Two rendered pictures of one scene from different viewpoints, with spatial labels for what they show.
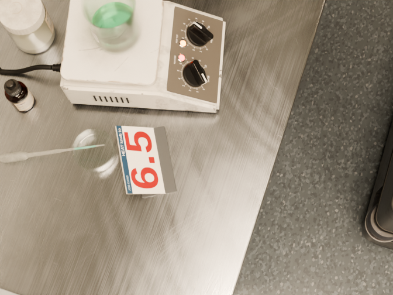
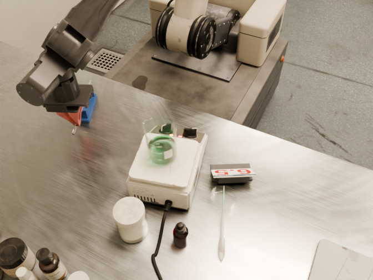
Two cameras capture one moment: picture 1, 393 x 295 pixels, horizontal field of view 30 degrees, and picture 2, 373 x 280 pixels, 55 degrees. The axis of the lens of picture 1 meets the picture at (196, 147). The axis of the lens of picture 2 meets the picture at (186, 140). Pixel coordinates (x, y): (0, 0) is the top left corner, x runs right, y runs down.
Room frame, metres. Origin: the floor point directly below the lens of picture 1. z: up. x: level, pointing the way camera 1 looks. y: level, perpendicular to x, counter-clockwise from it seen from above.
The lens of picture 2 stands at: (0.34, 0.53, 1.41)
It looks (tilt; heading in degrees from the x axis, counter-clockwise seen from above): 49 degrees down; 272
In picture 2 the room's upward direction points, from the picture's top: 1 degrees counter-clockwise
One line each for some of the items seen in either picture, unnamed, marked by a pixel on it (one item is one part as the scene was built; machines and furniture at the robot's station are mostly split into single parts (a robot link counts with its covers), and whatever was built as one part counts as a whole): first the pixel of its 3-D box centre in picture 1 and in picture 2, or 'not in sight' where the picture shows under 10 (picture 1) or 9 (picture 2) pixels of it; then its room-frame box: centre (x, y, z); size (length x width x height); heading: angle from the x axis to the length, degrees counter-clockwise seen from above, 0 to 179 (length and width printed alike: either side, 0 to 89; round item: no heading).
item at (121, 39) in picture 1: (114, 17); (160, 142); (0.41, 0.08, 0.88); 0.07 x 0.06 x 0.08; 161
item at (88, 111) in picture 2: not in sight; (85, 104); (0.62, -0.14, 0.77); 0.10 x 0.03 x 0.04; 89
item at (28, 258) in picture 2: not in sight; (15, 258); (0.66, 0.28, 0.78); 0.05 x 0.05 x 0.06
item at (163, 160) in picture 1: (145, 158); (232, 170); (0.26, 0.07, 0.77); 0.09 x 0.06 x 0.04; 4
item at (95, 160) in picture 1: (94, 150); (222, 198); (0.28, 0.13, 0.76); 0.06 x 0.06 x 0.02
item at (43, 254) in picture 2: not in sight; (50, 264); (0.59, 0.29, 0.79); 0.04 x 0.04 x 0.09
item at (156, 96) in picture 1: (137, 53); (169, 162); (0.39, 0.06, 0.79); 0.22 x 0.13 x 0.08; 79
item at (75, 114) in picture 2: not in sight; (69, 110); (0.63, -0.06, 0.82); 0.07 x 0.07 x 0.09; 89
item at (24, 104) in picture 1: (16, 92); (180, 233); (0.36, 0.22, 0.78); 0.03 x 0.03 x 0.07
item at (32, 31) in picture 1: (27, 22); (131, 220); (0.46, 0.20, 0.79); 0.06 x 0.06 x 0.08
